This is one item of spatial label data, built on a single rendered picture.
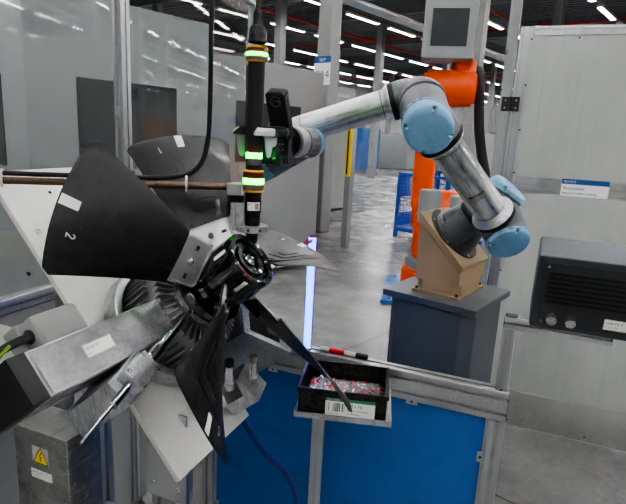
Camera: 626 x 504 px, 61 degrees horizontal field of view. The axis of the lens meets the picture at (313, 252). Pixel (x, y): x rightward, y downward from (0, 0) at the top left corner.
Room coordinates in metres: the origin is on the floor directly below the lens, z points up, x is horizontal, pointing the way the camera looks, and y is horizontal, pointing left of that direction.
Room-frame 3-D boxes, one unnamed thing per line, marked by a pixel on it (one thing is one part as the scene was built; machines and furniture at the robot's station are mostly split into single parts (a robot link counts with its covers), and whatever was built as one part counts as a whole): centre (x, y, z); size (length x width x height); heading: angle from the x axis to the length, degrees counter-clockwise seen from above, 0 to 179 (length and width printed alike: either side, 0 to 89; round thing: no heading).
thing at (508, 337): (1.23, -0.49, 0.96); 0.03 x 0.03 x 0.20; 68
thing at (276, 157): (1.20, 0.09, 1.44); 0.12 x 0.08 x 0.09; 158
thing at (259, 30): (1.10, 0.13, 1.46); 0.04 x 0.04 x 0.46
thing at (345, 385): (1.21, -0.10, 0.83); 0.19 x 0.14 x 0.04; 83
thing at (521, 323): (1.20, -0.59, 1.04); 0.24 x 0.03 x 0.03; 68
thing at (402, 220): (8.14, -1.92, 0.49); 1.27 x 0.88 x 0.98; 140
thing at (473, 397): (1.39, -0.10, 0.82); 0.90 x 0.04 x 0.08; 68
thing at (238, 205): (1.09, 0.14, 1.31); 0.09 x 0.07 x 0.10; 103
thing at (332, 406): (1.21, -0.10, 0.85); 0.22 x 0.17 x 0.07; 83
